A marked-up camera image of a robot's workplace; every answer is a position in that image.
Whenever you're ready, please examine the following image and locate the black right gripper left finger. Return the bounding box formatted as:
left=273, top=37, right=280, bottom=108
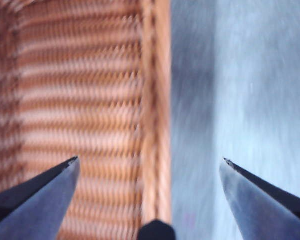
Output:
left=0, top=156, right=81, bottom=240

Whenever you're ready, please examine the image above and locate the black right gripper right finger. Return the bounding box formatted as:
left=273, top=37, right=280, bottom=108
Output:
left=219, top=157, right=300, bottom=240

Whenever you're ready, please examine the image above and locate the brown wicker basket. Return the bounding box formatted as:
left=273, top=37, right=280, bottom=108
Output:
left=0, top=0, right=172, bottom=240

